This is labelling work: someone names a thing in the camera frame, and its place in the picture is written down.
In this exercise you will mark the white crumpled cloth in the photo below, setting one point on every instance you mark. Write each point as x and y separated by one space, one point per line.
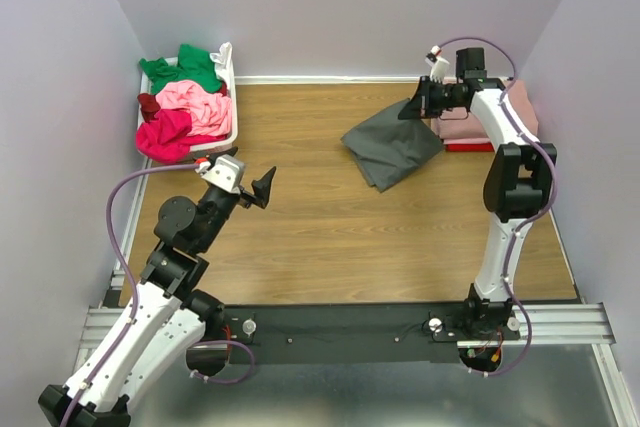
223 63

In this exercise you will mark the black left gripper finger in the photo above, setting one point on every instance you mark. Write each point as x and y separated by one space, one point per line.
261 188
230 152

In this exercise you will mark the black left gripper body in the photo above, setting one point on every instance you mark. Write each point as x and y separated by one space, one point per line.
245 195

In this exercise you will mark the dusty pink folded shirt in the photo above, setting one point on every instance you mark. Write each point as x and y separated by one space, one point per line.
458 126

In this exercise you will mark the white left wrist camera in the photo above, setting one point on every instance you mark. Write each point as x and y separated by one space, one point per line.
225 172

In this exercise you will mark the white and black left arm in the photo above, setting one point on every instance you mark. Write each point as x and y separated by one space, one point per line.
167 313

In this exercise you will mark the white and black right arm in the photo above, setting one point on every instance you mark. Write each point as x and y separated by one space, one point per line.
518 190

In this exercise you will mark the white laundry basket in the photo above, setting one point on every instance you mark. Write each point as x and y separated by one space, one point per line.
201 145

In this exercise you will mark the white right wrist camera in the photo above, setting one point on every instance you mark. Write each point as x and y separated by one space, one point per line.
439 66

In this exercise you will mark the magenta crumpled shirt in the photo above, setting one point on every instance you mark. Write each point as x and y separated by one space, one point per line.
164 139

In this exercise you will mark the dark red crumpled shirt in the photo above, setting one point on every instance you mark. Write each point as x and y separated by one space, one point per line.
148 106

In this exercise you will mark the pink crumpled shirt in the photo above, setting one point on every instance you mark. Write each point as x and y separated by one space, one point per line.
211 114

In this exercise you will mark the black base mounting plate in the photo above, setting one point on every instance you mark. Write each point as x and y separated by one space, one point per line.
362 332

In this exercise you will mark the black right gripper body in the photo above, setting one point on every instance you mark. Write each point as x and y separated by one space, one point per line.
426 97

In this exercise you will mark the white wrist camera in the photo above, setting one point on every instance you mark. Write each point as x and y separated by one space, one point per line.
439 66
225 172

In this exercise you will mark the green crumpled shirt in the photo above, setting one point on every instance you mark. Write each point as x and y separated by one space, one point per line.
192 64

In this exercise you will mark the red folded shirt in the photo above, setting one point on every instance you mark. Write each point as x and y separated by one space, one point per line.
481 147

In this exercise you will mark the dark grey t shirt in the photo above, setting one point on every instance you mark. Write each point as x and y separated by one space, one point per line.
387 149

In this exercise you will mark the aluminium frame rail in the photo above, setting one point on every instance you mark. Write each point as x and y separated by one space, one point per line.
553 324

